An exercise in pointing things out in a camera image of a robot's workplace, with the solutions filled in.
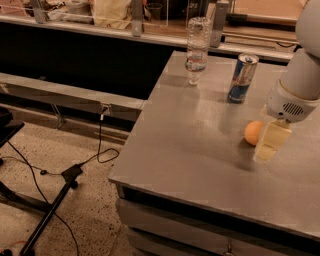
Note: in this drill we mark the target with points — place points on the black metal stand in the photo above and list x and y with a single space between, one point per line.
8 128

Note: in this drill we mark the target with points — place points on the orange fruit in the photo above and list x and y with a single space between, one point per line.
252 132

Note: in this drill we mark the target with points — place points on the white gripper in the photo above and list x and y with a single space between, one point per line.
286 106

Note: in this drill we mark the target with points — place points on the dark cup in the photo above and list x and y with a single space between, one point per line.
154 9

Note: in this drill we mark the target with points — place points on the cream cloth bag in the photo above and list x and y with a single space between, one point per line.
116 14

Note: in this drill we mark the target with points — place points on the grey metal post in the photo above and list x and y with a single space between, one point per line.
137 17
218 22

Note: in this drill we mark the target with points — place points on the clear plastic water bottle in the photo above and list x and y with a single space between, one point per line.
198 38

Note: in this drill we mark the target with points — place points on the blue silver drink can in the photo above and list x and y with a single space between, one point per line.
242 77

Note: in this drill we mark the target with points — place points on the grey metal bench rail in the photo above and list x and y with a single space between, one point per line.
87 100

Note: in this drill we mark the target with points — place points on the grey metal post right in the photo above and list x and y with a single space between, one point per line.
218 22

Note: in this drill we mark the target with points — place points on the grey table drawer front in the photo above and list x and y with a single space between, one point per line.
163 233

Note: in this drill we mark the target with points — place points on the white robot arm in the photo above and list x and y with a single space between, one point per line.
297 92

